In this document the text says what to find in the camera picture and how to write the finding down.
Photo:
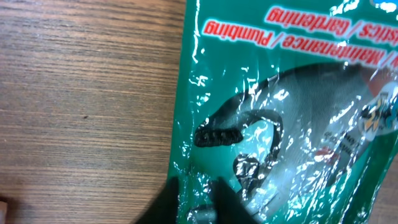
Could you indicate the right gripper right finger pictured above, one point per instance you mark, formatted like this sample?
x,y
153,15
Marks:
x,y
229,210

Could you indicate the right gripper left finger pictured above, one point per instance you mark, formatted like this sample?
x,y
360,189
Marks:
x,y
164,208

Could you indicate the green 3M gloves package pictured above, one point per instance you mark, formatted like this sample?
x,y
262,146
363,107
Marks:
x,y
292,102

